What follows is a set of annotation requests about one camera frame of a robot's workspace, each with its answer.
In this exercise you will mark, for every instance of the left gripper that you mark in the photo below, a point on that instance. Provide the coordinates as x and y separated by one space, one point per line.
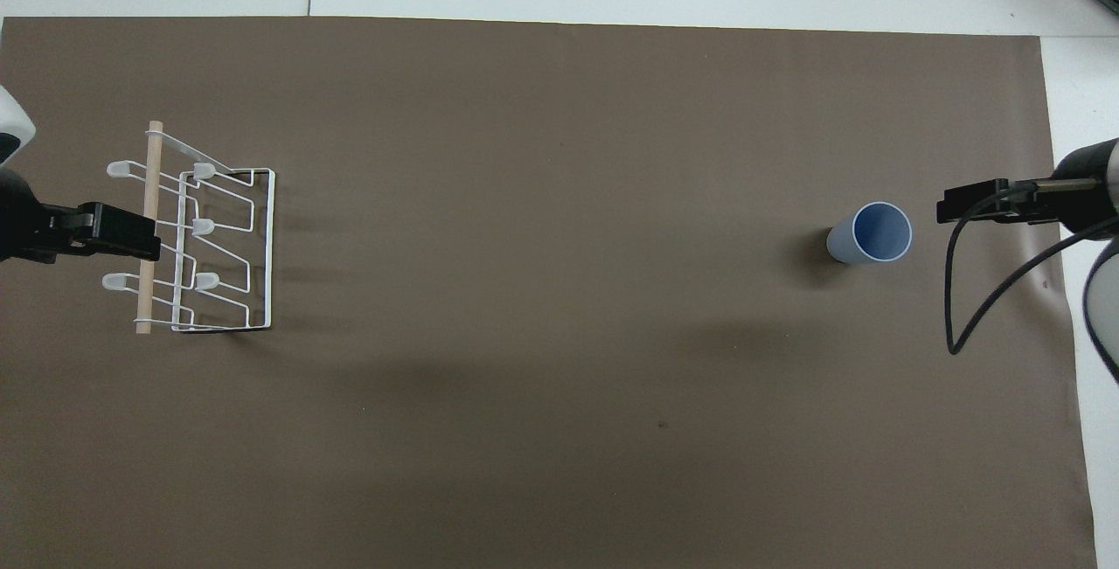
21 221

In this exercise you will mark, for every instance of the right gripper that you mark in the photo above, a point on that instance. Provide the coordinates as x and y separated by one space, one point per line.
1080 209

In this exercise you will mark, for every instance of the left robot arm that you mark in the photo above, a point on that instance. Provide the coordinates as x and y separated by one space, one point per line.
12 121

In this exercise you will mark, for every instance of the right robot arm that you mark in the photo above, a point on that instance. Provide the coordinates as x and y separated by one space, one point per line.
1103 307

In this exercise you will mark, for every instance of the light blue plastic cup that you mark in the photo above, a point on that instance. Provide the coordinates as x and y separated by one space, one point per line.
879 232

